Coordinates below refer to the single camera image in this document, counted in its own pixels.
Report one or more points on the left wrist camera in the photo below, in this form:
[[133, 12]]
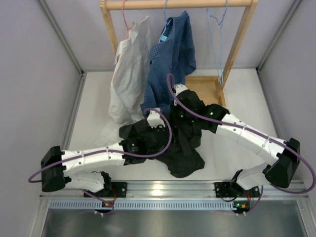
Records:
[[154, 119]]

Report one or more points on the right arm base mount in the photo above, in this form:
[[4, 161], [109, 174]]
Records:
[[222, 190]]

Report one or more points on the dark pinstriped shirt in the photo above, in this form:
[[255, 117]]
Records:
[[181, 157]]

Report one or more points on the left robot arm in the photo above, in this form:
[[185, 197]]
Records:
[[80, 169]]

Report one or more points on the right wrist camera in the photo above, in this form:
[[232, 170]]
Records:
[[179, 88]]

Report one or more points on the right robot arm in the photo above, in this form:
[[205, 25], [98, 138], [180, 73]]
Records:
[[281, 157]]

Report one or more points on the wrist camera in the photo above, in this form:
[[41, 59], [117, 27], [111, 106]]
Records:
[[179, 88], [154, 119]]

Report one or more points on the pink hanger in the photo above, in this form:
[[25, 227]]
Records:
[[128, 28]]

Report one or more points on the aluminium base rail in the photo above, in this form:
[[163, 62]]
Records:
[[200, 189]]

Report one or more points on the white shirt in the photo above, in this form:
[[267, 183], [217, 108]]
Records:
[[128, 82]]

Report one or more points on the wooden clothes rack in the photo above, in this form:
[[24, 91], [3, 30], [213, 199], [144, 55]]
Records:
[[208, 88]]

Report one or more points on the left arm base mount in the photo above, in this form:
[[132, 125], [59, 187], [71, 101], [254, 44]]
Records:
[[115, 190]]

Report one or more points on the blue checked shirt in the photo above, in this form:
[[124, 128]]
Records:
[[174, 53]]

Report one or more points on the perforated cable duct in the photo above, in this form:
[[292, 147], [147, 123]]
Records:
[[147, 205]]

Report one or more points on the aluminium frame post left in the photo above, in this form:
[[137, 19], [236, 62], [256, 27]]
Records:
[[82, 75]]

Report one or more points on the blue hanger under blue shirt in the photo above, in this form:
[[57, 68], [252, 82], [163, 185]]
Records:
[[164, 12]]

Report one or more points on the light blue hanger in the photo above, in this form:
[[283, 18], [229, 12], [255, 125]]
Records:
[[216, 33]]

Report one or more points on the aluminium frame post right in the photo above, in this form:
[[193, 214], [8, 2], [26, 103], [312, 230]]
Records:
[[280, 30]]

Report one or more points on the aluminium frame post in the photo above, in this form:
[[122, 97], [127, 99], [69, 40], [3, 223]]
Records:
[[280, 30], [82, 75]]

